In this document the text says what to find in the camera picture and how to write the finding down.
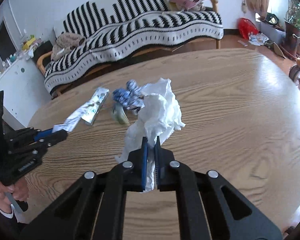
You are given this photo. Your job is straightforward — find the silver foil wrapper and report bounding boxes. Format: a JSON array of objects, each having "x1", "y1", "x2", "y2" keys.
[{"x1": 52, "y1": 87, "x2": 109, "y2": 133}]

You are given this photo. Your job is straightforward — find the blue white wrapper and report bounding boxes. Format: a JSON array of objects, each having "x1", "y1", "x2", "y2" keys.
[{"x1": 113, "y1": 80, "x2": 145, "y2": 113}]

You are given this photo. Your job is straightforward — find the white tissue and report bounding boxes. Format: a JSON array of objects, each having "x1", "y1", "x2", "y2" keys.
[{"x1": 114, "y1": 77, "x2": 186, "y2": 193}]

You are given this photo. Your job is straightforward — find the person's left hand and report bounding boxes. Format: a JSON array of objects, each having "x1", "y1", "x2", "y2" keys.
[{"x1": 0, "y1": 177, "x2": 30, "y2": 214}]

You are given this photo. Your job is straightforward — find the white cabinet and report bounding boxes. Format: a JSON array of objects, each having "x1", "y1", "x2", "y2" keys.
[{"x1": 0, "y1": 54, "x2": 51, "y2": 129}]

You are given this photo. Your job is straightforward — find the green yellow wrapper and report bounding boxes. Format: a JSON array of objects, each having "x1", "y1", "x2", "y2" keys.
[{"x1": 112, "y1": 102, "x2": 129, "y2": 125}]

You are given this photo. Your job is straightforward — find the beige plush on sofa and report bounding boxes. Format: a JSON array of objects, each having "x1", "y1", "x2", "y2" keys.
[{"x1": 51, "y1": 32, "x2": 85, "y2": 61}]

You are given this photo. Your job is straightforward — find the black white striped sofa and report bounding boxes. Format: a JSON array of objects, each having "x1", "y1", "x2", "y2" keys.
[{"x1": 44, "y1": 0, "x2": 224, "y2": 93}]

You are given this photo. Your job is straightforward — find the papers on floor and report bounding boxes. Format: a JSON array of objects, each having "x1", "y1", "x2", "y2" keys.
[{"x1": 248, "y1": 33, "x2": 269, "y2": 46}]

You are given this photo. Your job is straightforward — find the red plastic bag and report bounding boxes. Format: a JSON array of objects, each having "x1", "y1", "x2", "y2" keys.
[{"x1": 238, "y1": 18, "x2": 259, "y2": 40}]

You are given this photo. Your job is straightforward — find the floral cushion on sofa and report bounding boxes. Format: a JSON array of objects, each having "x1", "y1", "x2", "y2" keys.
[{"x1": 168, "y1": 0, "x2": 211, "y2": 12}]

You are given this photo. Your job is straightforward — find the potted green plant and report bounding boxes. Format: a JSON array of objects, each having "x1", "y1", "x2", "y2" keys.
[{"x1": 281, "y1": 0, "x2": 300, "y2": 59}]

